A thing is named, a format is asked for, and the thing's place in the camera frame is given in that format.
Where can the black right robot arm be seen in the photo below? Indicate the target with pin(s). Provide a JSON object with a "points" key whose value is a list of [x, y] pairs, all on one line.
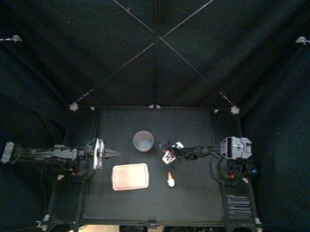
{"points": [[226, 151]]}

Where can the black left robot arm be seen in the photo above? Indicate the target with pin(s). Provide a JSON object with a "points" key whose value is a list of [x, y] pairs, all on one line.
{"points": [[44, 153]]}

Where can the red chile toy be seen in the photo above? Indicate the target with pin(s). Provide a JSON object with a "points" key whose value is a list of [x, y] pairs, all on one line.
{"points": [[170, 180]]}

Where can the grey bowl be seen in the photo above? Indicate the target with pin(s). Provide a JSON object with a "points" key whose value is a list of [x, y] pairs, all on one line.
{"points": [[143, 141]]}

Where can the pink square tray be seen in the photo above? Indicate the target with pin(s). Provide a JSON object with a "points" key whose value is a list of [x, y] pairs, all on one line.
{"points": [[130, 176]]}

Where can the white text label sticker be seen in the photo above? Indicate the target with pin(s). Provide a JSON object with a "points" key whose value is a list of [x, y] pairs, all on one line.
{"points": [[238, 207]]}

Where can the metal table edge clamp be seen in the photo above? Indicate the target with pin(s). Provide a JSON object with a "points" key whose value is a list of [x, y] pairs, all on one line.
{"points": [[258, 224], [43, 223]]}

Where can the grey frame corner bracket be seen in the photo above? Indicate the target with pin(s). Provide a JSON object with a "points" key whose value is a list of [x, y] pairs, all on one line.
{"points": [[234, 110], [154, 106], [15, 38], [302, 40], [74, 106]]}

